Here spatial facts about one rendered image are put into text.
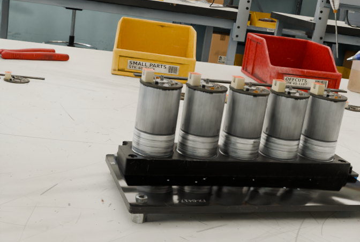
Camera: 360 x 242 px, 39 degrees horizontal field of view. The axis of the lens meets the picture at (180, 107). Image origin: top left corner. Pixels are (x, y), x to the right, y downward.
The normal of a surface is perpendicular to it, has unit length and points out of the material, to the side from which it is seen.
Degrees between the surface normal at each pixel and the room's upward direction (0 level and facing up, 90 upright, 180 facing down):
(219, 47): 90
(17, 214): 0
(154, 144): 90
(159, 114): 90
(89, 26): 90
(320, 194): 0
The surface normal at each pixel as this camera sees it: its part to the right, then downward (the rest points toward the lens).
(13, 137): 0.14, -0.96
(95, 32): 0.15, 0.26
